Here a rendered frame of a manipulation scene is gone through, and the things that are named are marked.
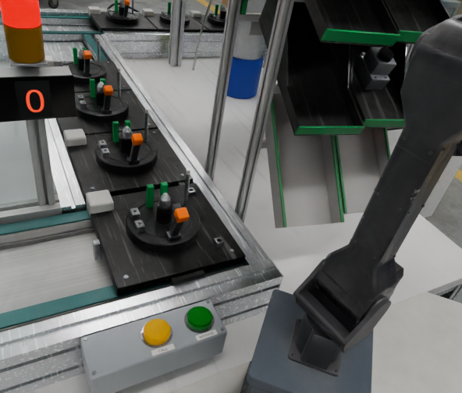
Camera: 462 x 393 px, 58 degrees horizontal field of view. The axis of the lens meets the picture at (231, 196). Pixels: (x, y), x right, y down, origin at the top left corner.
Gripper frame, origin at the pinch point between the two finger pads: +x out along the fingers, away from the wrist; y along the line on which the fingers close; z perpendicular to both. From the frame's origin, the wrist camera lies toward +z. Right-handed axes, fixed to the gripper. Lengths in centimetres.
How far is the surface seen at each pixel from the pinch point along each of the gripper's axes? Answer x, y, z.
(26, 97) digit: 16, 64, 5
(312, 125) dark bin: 10.3, 17.3, 1.4
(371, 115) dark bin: 13.0, 2.9, 3.5
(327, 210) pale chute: 17.4, 8.6, -16.1
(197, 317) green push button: 3.1, 40.2, -28.5
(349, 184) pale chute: 20.7, 1.3, -11.3
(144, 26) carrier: 136, 29, 41
